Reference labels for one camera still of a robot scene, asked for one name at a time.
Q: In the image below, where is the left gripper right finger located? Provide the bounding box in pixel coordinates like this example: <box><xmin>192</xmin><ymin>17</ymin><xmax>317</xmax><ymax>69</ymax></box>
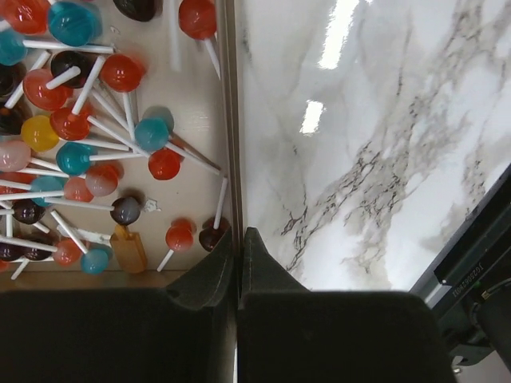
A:
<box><xmin>237</xmin><ymin>227</ymin><xmax>454</xmax><ymax>382</ymax></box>

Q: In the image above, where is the brown tray with lollipops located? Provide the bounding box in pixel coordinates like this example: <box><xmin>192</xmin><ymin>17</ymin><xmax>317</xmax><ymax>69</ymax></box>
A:
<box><xmin>1</xmin><ymin>1</ymin><xmax>228</xmax><ymax>293</ymax></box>

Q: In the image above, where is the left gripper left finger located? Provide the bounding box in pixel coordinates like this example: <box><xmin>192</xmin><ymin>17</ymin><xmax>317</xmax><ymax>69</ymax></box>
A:
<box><xmin>1</xmin><ymin>233</ymin><xmax>234</xmax><ymax>382</ymax></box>

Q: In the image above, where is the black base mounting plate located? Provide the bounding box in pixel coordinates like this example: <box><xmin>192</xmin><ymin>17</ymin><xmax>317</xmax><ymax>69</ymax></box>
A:
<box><xmin>410</xmin><ymin>169</ymin><xmax>510</xmax><ymax>366</ymax></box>

